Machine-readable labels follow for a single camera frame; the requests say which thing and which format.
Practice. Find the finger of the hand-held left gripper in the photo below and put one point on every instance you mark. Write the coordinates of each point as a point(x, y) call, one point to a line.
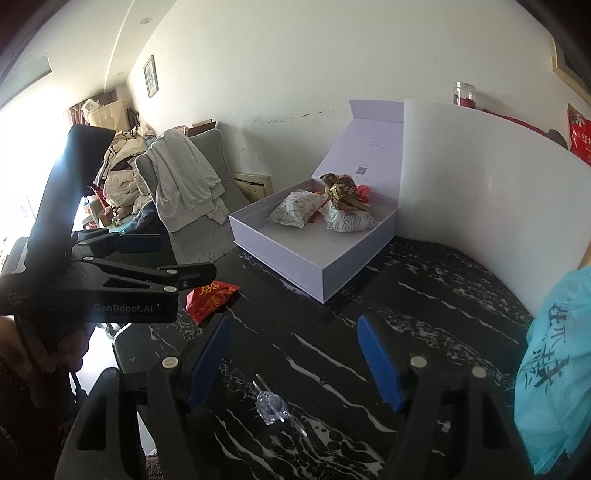
point(189, 274)
point(138, 243)

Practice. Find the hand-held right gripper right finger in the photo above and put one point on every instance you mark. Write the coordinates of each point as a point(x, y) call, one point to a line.
point(378, 360)

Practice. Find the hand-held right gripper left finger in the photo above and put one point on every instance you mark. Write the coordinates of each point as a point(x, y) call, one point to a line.
point(210, 355)

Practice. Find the red candy packet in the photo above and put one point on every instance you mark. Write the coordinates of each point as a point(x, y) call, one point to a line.
point(364, 191)
point(210, 300)

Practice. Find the white gift box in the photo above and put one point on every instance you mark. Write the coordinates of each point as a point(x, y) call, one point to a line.
point(332, 258)

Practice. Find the white printed snack packet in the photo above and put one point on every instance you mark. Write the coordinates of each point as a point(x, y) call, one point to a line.
point(346, 222)
point(295, 207)

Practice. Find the gold foil snack packet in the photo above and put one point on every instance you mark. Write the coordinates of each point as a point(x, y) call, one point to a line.
point(341, 191)

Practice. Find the person's left forearm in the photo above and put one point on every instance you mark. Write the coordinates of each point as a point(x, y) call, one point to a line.
point(32, 415)

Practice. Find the person's left hand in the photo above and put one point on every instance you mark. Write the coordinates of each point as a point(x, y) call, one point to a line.
point(11, 339)

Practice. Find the dark blue garment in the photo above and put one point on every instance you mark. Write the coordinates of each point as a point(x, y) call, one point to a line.
point(145, 210)

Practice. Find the pile of clothes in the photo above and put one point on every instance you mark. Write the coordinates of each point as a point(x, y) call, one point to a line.
point(122, 184)

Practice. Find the grey sweater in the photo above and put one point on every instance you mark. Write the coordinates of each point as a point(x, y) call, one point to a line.
point(184, 184)

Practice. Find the clear plastic packet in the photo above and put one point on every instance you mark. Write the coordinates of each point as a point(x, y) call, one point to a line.
point(274, 406)

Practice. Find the grey lounge chair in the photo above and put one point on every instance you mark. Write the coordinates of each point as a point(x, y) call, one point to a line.
point(233, 189)

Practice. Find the cream radiator cover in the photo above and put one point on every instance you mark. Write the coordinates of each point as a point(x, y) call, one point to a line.
point(254, 187)

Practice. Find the cardboard box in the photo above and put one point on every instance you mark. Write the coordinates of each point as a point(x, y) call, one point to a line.
point(205, 124)

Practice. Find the light blue plastic bag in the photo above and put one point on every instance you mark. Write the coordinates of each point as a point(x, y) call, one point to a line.
point(558, 369)

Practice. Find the white board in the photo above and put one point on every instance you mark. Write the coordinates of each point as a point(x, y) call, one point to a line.
point(475, 194)

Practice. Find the dark red cloth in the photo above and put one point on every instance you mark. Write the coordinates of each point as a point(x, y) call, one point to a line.
point(512, 121)

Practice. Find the glass jar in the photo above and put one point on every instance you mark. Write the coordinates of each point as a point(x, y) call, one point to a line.
point(463, 94)

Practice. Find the red printed bag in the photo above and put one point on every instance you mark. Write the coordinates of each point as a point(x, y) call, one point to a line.
point(581, 134)

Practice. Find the small framed wall picture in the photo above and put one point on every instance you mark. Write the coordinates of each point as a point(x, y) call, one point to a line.
point(151, 76)

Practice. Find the light wooden picture frame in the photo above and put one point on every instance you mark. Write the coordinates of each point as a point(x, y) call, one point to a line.
point(572, 64)

